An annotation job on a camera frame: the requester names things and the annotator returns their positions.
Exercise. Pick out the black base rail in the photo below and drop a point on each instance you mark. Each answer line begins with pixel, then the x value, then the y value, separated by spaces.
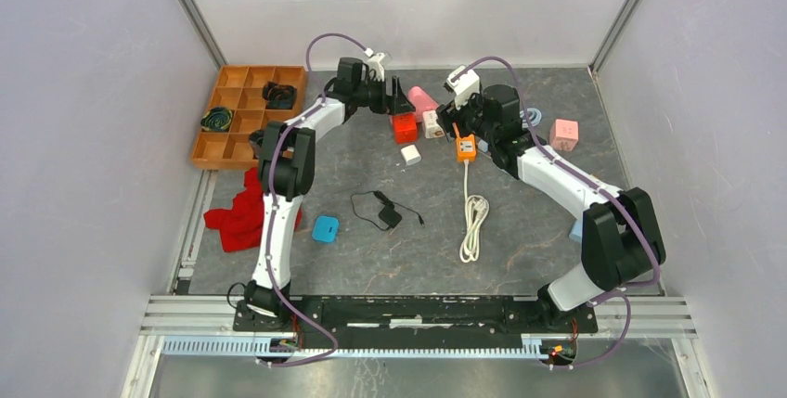
pixel 419 322

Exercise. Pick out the pink triangular power strip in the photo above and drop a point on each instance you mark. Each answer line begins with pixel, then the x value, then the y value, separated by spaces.
pixel 421 101

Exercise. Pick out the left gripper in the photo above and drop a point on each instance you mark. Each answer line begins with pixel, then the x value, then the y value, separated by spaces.
pixel 397 104

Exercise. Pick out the red cube socket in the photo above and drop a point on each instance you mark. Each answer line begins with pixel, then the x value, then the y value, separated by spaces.
pixel 405 128

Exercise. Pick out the black coiled item bottom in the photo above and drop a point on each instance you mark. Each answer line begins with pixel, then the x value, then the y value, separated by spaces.
pixel 256 140

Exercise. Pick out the black green coiled item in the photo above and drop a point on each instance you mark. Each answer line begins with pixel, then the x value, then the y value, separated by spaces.
pixel 217 120

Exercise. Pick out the black coiled item top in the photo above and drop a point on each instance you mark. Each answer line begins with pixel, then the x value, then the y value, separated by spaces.
pixel 279 96

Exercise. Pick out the light blue power strip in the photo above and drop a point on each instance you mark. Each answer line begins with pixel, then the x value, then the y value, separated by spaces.
pixel 576 231

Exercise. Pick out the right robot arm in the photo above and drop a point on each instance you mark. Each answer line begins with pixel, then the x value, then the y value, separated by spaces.
pixel 621 238

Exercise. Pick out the white cable duct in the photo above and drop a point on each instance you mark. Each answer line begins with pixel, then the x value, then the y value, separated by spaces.
pixel 265 347

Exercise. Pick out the white tiger cube socket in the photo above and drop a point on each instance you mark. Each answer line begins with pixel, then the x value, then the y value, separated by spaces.
pixel 431 127

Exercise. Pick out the white usb charger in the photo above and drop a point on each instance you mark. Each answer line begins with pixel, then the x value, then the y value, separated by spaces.
pixel 410 155

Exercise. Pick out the black charger with cable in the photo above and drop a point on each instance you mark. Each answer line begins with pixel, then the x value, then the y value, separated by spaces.
pixel 388 217

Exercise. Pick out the red cloth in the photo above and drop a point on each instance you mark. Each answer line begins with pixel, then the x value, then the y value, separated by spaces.
pixel 241 226

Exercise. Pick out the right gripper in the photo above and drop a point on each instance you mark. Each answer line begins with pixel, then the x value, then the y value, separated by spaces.
pixel 449 115

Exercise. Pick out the orange power strip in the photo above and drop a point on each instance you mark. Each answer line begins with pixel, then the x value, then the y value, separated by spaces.
pixel 465 146

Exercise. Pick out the wooden compartment tray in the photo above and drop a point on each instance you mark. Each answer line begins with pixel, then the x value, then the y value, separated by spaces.
pixel 240 89

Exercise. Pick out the pink cube socket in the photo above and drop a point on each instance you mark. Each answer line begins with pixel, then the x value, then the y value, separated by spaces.
pixel 564 135

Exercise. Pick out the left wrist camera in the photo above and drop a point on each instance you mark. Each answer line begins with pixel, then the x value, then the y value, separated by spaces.
pixel 377 62

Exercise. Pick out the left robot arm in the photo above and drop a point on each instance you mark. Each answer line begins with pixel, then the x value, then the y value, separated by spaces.
pixel 286 154

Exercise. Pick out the blue plug adapter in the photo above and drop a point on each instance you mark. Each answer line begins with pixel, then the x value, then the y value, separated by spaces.
pixel 326 229

